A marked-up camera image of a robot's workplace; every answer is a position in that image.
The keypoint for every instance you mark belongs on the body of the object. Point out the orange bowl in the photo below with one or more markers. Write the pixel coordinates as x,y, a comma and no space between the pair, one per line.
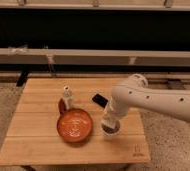
74,125

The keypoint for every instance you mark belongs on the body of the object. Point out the wooden table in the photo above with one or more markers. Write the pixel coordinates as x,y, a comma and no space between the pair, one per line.
32,138

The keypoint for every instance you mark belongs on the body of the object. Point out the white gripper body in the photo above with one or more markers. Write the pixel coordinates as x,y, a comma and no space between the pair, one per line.
109,118

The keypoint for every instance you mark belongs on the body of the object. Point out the white ceramic cup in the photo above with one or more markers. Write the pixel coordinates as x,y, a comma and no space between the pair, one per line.
110,133

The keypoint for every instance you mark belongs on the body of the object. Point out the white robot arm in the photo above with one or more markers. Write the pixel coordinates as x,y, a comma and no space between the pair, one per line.
134,92

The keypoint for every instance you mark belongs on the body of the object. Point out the long wooden bench rail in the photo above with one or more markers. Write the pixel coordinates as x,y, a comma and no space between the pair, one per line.
93,57

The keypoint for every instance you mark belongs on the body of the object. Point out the black rectangular block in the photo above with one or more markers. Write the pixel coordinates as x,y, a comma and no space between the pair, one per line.
100,100

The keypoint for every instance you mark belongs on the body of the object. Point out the small white bottle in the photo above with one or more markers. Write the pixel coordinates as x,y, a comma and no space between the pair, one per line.
67,97

